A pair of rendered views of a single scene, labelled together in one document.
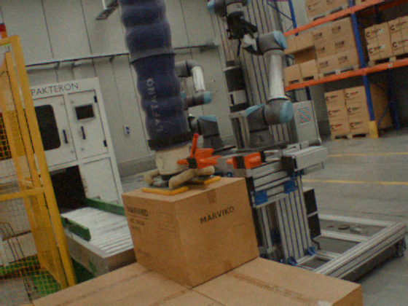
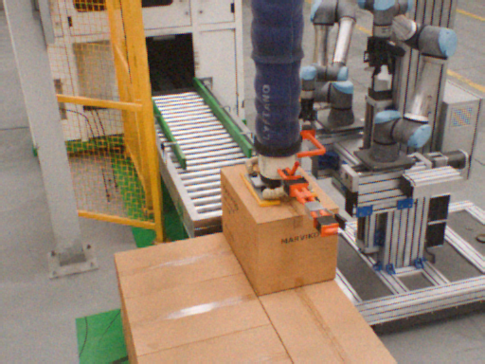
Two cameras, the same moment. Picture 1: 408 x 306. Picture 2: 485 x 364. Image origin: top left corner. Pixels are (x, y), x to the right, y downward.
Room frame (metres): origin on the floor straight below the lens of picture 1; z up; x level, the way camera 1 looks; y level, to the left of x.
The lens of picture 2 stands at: (-0.63, -0.40, 2.40)
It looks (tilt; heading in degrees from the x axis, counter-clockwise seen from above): 28 degrees down; 15
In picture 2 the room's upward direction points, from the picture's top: 2 degrees counter-clockwise
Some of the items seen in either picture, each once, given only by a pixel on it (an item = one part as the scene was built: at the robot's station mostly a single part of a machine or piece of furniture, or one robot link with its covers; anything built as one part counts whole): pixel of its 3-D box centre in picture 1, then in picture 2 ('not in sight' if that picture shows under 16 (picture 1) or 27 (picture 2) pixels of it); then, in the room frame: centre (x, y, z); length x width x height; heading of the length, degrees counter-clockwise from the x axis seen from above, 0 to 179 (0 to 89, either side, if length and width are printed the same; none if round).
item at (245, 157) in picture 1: (246, 160); (325, 225); (1.52, -0.16, 1.07); 0.08 x 0.07 x 0.05; 31
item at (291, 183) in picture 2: (199, 160); (296, 186); (1.82, 0.02, 1.07); 0.10 x 0.08 x 0.06; 121
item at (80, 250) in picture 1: (65, 240); (158, 153); (3.18, 1.26, 0.50); 2.31 x 0.05 x 0.19; 32
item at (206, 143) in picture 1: (212, 141); (341, 113); (2.70, -0.08, 1.09); 0.15 x 0.15 x 0.10
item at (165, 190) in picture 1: (162, 186); (259, 185); (1.99, 0.23, 0.97); 0.34 x 0.10 x 0.05; 31
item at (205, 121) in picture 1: (208, 124); (341, 92); (2.70, -0.08, 1.20); 0.13 x 0.12 x 0.14; 87
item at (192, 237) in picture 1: (186, 224); (275, 221); (2.04, 0.16, 0.74); 0.60 x 0.40 x 0.40; 33
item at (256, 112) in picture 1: (257, 116); (387, 125); (2.28, -0.35, 1.20); 0.13 x 0.12 x 0.14; 58
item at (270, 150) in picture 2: (170, 138); (278, 140); (2.03, 0.14, 1.19); 0.23 x 0.23 x 0.04
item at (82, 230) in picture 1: (59, 221); (155, 120); (3.51, 1.39, 0.60); 1.60 x 0.10 x 0.09; 32
